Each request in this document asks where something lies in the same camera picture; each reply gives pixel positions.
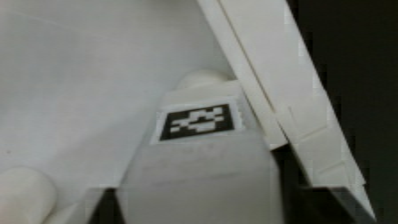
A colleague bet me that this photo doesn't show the white square table top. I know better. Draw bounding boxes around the white square table top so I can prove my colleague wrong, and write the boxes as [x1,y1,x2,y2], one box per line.
[0,0,377,224]

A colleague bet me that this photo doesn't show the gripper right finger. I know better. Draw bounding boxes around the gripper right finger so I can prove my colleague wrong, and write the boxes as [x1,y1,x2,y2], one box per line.
[296,187,377,224]

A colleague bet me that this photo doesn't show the white table leg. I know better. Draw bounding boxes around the white table leg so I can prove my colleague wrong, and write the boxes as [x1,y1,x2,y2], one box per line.
[118,70,285,224]

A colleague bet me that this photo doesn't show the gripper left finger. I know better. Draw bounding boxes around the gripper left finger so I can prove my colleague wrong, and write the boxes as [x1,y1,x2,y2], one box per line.
[81,187,127,224]

